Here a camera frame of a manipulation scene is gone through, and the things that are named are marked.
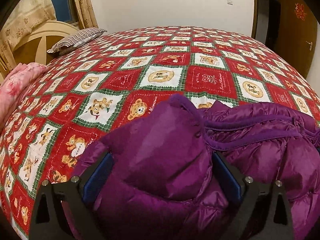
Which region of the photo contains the purple down jacket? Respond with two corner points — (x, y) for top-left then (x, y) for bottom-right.
(73, 94), (319, 239)

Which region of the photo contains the red patchwork bear bedspread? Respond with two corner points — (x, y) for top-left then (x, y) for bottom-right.
(1, 26), (319, 239)

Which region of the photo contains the pink floral folded blanket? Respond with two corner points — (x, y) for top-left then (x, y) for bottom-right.
(1, 62), (49, 131)

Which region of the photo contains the striped grey pillow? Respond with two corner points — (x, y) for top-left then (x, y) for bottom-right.
(47, 27), (106, 55)

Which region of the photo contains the cream wooden headboard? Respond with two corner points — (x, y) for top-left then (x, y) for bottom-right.
(1, 16), (79, 81)

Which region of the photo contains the brown wooden door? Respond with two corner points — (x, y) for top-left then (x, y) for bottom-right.
(274, 0), (318, 77)

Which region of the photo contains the beige patterned curtain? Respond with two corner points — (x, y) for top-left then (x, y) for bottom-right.
(74, 0), (98, 29)

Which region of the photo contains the red paper door decoration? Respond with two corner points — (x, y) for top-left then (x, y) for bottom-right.
(295, 3), (307, 21)

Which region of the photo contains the metal door handle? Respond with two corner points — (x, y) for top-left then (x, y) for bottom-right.
(307, 41), (313, 51)

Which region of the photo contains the dark wooden door frame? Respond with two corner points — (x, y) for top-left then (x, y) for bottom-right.
(252, 0), (281, 50)

